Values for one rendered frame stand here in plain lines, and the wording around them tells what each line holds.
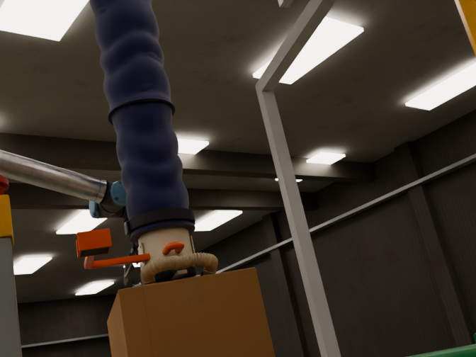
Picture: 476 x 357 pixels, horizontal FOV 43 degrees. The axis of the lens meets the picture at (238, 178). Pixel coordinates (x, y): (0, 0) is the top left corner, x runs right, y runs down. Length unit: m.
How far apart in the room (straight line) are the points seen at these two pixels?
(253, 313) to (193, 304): 0.18
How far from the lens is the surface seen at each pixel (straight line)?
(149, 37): 2.25
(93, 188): 2.24
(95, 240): 1.66
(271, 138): 5.55
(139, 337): 1.69
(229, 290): 1.75
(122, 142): 2.09
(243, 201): 11.39
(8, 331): 0.98
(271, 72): 5.48
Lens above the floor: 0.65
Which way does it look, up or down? 18 degrees up
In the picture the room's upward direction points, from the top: 13 degrees counter-clockwise
